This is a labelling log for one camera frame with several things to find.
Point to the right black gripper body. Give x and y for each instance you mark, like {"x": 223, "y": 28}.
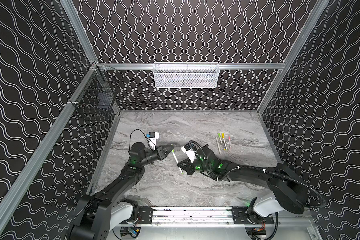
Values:
{"x": 191, "y": 165}

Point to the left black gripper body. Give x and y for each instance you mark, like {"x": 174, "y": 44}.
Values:
{"x": 157, "y": 153}

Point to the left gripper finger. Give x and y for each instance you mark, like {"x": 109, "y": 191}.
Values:
{"x": 165, "y": 153}
{"x": 168, "y": 147}

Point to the black pen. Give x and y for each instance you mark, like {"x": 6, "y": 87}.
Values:
{"x": 177, "y": 162}

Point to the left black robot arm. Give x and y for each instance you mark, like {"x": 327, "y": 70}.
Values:
{"x": 105, "y": 200}

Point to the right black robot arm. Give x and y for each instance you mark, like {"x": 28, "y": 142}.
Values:
{"x": 284, "y": 190}

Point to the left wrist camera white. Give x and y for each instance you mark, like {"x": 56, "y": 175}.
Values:
{"x": 152, "y": 139}

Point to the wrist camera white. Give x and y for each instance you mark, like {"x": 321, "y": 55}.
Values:
{"x": 189, "y": 150}
{"x": 152, "y": 139}

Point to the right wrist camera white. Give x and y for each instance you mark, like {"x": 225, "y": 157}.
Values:
{"x": 189, "y": 150}

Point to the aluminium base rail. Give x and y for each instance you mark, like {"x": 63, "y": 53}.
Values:
{"x": 168, "y": 217}

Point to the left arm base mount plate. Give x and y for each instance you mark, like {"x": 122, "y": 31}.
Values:
{"x": 141, "y": 215}

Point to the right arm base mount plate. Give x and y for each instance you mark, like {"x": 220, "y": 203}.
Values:
{"x": 243, "y": 216}

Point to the white mesh wall basket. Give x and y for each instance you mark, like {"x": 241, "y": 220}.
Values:
{"x": 186, "y": 75}

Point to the black wire wall basket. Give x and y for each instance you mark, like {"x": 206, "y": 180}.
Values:
{"x": 96, "y": 100}

